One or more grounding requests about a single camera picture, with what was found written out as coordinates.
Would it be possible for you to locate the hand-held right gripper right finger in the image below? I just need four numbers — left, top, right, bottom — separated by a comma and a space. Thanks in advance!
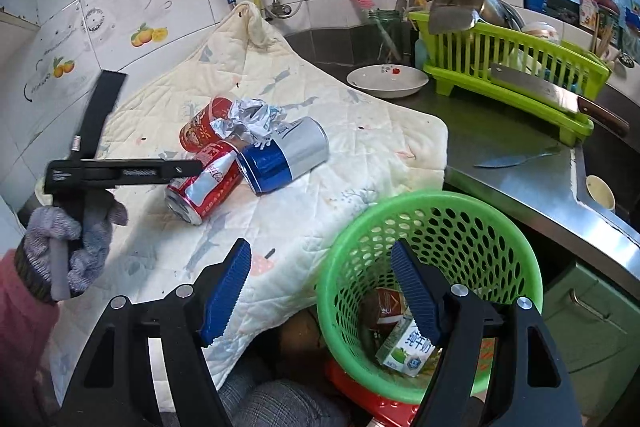
390, 239, 583, 427

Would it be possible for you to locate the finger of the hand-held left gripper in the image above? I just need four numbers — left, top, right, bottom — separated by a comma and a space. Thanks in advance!
119, 158, 207, 184
72, 71, 127, 162

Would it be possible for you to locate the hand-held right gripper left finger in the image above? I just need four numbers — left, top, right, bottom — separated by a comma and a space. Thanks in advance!
60, 238, 252, 427

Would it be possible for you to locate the red cola can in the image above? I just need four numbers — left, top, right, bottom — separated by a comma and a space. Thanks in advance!
165, 139, 246, 225

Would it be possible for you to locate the red paper cup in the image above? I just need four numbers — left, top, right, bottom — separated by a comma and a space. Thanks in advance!
179, 97, 238, 154

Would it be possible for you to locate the white green milk carton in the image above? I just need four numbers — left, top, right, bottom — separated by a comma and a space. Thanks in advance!
375, 309, 441, 378

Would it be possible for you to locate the green plastic basket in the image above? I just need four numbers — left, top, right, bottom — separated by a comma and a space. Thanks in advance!
315, 189, 544, 405

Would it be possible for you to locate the silver foil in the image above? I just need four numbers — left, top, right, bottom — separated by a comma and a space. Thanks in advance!
210, 99, 288, 152

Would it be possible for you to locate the blue silver can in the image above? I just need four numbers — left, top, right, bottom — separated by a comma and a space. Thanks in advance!
235, 117, 330, 196

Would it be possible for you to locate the person's left forearm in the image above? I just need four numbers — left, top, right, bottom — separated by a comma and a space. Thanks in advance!
0, 242, 63, 427

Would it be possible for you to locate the person's left hand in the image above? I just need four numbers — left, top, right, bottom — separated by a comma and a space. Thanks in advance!
24, 197, 130, 300

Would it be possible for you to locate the cream quilted blanket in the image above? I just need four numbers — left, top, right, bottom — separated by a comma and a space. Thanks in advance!
47, 1, 449, 390

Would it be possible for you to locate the red plastic stool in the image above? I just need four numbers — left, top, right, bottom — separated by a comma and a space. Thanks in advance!
325, 337, 496, 427

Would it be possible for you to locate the person's plaid trouser leg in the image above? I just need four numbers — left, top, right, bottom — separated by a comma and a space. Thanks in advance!
220, 359, 351, 427

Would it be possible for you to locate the green cabinet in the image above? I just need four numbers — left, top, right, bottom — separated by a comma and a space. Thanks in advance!
542, 257, 640, 380

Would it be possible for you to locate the white cup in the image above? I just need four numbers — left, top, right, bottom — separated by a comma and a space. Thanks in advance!
585, 174, 617, 214

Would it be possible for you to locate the white plate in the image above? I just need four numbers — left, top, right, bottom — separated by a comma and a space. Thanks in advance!
346, 63, 430, 99

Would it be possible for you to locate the green plastic dish rack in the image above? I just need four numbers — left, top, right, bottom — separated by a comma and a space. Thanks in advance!
407, 9, 612, 146

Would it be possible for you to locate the steel sink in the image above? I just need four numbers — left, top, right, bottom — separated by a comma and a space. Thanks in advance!
575, 142, 640, 238

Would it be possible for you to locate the green glass jar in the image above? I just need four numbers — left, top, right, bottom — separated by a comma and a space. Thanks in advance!
369, 9, 406, 62

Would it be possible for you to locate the white bowl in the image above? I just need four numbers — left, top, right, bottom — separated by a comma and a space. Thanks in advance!
522, 21, 561, 45

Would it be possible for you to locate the wooden chopsticks bundle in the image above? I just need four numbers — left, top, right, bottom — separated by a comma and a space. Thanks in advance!
592, 14, 614, 58

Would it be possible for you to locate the steel cleaver wooden handle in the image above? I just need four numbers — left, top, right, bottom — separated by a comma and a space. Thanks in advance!
489, 62, 631, 138

